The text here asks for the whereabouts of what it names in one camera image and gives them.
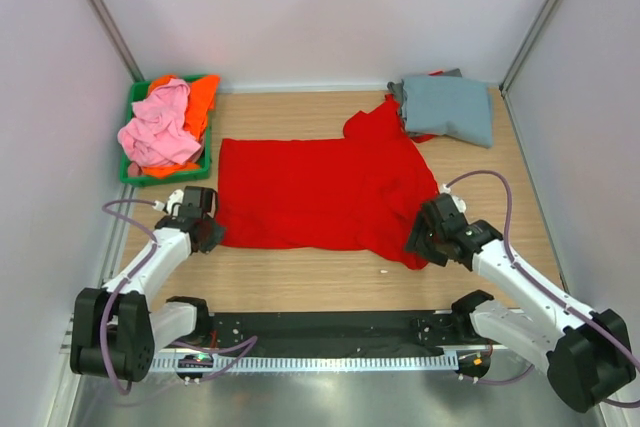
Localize slotted cable duct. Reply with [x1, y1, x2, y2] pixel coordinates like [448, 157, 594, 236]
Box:
[150, 351, 459, 374]

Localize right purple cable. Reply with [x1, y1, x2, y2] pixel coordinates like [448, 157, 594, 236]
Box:
[439, 170, 640, 409]

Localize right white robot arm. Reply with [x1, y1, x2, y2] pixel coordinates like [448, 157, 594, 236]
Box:
[406, 193, 639, 413]

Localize folded dark grey t-shirt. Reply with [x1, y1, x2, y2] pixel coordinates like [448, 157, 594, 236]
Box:
[387, 68, 463, 136]

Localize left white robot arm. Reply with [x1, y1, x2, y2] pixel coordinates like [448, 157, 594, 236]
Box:
[69, 186, 225, 389]

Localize red t-shirt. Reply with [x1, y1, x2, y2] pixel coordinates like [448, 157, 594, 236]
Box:
[217, 95, 439, 270]
[385, 80, 437, 144]

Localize pink t-shirt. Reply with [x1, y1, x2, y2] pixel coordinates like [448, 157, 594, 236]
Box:
[117, 79, 201, 167]

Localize folded red t-shirt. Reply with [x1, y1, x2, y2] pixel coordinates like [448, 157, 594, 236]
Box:
[385, 80, 437, 144]

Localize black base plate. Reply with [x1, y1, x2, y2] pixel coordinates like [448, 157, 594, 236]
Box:
[211, 310, 487, 359]

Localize orange t-shirt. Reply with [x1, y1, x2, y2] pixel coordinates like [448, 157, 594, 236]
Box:
[141, 75, 220, 179]

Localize left aluminium corner post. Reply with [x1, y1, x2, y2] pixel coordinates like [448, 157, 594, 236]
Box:
[86, 0, 144, 82]

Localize folded grey-blue t-shirt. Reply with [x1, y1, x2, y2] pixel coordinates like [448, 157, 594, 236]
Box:
[402, 75, 494, 148]

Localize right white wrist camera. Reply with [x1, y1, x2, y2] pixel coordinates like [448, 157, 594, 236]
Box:
[439, 184, 467, 213]

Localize aluminium corner post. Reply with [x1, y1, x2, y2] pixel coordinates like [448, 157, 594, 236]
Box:
[499, 0, 594, 96]
[86, 0, 144, 82]

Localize right aluminium corner post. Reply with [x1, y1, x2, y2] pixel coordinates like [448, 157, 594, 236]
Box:
[499, 0, 594, 96]

